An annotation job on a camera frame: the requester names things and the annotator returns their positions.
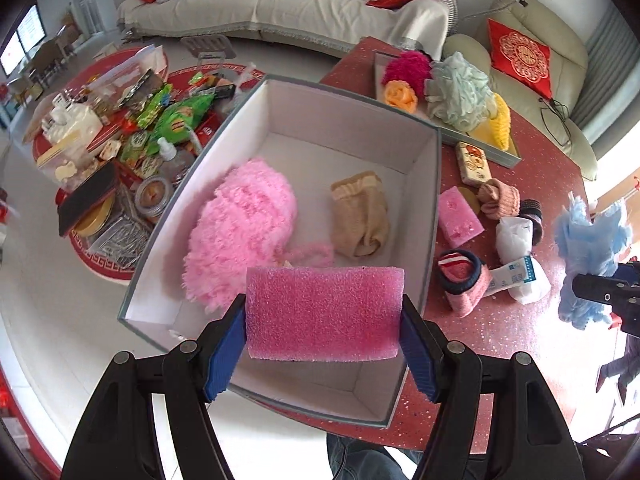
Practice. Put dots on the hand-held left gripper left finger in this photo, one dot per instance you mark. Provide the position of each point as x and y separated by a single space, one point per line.
222 360

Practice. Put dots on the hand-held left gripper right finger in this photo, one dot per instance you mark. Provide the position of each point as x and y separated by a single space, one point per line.
417 360

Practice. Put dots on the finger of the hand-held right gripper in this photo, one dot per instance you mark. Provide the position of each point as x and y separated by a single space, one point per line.
627 270
595 287

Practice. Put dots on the blue fluffy cloth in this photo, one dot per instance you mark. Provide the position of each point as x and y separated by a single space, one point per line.
585 240

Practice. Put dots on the pink navy striped sock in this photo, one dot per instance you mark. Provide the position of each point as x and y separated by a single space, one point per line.
462 285

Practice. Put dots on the white plastic bag bundle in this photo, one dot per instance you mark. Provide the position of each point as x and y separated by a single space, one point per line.
512 235

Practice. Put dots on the dark striped knit sock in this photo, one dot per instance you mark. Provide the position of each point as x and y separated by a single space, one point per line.
532 210

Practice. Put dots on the large pink foam sponge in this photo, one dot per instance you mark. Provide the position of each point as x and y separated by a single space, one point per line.
325 315

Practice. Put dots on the pink fluffy cloth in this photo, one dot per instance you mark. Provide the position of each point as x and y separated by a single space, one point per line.
240 230

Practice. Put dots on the small pink foam sponge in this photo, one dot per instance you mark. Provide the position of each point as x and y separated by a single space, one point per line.
457 215

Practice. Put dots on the beige sock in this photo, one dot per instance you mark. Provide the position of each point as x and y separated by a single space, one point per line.
360 215

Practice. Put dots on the white grey storage box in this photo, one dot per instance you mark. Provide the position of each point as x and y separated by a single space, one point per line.
320 160

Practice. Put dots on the yellow soft item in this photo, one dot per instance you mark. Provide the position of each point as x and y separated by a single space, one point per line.
472 194

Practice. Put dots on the person's blue jeans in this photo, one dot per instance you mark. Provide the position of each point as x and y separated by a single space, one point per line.
360 460

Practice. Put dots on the pink knit sock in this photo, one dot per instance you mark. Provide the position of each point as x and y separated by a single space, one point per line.
500 200

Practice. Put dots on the round red patterned table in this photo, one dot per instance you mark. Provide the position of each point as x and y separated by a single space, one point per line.
105 270

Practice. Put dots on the grey rectangular tray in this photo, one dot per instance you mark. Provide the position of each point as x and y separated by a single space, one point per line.
492 152

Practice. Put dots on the small patterned snack box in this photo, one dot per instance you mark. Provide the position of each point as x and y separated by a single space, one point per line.
474 162

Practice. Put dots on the clear cookie jar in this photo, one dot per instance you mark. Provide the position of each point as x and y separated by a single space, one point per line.
152 195

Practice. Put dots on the yellow knit item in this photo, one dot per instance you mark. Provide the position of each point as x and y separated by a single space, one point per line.
495 125

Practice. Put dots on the clear spray bottle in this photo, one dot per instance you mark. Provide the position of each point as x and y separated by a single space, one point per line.
175 160

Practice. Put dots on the black smartphone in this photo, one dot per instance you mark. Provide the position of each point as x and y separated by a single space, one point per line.
87 197

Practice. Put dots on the cream armchair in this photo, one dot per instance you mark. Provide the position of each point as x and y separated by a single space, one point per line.
570 60

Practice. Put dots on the pale green bath pouf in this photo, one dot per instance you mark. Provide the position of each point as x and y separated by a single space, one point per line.
460 95

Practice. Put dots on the red patterned cushion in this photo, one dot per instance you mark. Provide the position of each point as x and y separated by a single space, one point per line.
520 55

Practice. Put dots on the green chips bag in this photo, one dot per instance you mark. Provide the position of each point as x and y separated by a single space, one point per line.
182 117

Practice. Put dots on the clear food container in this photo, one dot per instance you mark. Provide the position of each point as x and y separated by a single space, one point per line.
65 170

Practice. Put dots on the pile of snack packets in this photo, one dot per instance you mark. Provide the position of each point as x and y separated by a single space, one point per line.
145 110

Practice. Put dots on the orange fabric flower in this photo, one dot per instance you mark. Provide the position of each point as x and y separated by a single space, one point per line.
400 95

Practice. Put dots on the white tissue box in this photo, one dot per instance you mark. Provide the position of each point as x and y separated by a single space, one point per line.
75 127

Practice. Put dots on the magenta fluffy pom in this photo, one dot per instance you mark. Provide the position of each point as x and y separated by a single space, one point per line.
407 70

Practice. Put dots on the clear zip bag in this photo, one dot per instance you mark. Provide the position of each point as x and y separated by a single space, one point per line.
135 62

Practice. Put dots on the grey plastic stool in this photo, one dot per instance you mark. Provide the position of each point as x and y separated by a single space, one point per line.
207 47

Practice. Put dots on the wooden dining chairs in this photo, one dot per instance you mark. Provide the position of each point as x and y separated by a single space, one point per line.
50 55

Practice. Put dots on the beige covered sofa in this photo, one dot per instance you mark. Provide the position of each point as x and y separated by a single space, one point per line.
300 10

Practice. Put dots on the window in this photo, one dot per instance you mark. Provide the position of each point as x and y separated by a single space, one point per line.
25 35

